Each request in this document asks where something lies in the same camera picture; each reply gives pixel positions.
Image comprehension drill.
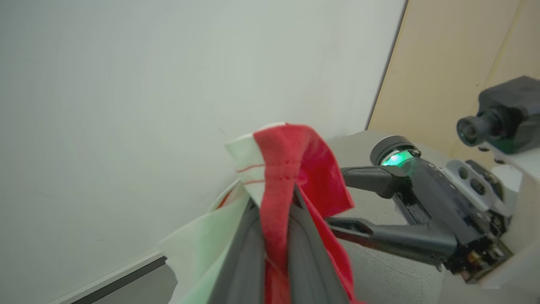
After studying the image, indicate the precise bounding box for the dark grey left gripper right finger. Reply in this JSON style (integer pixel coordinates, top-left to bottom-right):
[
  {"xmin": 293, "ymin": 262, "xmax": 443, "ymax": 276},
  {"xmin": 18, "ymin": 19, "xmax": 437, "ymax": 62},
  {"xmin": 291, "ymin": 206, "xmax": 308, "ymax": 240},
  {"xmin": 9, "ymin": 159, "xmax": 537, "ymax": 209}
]
[{"xmin": 288, "ymin": 187, "xmax": 351, "ymax": 304}]

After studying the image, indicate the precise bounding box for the grey skirting board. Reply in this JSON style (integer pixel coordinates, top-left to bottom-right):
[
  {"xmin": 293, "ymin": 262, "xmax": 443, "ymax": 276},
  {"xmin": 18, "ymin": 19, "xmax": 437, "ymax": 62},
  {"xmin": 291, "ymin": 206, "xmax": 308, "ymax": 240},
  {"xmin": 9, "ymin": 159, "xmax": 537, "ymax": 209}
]
[{"xmin": 49, "ymin": 251, "xmax": 178, "ymax": 304}]

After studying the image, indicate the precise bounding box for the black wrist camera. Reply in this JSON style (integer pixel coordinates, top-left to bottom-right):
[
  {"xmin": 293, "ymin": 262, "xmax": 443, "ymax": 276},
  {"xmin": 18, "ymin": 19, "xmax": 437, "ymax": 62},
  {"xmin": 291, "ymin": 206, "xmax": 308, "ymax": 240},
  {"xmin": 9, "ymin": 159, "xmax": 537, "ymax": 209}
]
[{"xmin": 456, "ymin": 76, "xmax": 540, "ymax": 155}]

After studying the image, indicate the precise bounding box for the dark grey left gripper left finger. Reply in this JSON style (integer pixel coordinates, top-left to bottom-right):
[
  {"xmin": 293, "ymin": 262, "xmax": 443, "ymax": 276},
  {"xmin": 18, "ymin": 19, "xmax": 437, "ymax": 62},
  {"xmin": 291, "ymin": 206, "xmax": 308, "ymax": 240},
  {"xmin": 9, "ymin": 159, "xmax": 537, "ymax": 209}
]
[{"xmin": 207, "ymin": 199, "xmax": 265, "ymax": 304}]

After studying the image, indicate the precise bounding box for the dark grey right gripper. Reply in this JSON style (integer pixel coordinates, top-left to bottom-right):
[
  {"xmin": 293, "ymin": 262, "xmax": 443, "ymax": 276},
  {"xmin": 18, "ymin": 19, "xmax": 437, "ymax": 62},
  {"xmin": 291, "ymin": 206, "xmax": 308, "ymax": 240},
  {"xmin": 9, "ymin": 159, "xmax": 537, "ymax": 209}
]
[{"xmin": 325, "ymin": 135, "xmax": 514, "ymax": 283}]

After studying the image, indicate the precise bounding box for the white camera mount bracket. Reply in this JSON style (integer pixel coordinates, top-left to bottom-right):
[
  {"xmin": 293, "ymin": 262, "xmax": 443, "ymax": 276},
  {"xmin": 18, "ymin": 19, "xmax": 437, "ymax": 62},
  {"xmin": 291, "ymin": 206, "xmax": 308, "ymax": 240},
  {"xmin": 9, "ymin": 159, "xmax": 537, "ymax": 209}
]
[{"xmin": 479, "ymin": 141, "xmax": 540, "ymax": 292}]

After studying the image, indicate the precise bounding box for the red and white garment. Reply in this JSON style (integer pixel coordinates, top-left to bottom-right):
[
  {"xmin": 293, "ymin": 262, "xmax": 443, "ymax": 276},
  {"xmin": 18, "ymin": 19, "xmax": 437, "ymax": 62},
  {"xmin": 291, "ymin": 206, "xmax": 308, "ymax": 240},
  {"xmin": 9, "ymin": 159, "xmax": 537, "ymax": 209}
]
[{"xmin": 158, "ymin": 122, "xmax": 365, "ymax": 304}]

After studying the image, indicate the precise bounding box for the beige wooden panel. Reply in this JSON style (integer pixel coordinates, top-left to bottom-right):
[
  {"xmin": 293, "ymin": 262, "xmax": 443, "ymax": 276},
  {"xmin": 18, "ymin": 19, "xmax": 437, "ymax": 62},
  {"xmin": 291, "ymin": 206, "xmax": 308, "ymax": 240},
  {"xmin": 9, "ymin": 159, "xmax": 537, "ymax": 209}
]
[{"xmin": 366, "ymin": 0, "xmax": 540, "ymax": 169}]

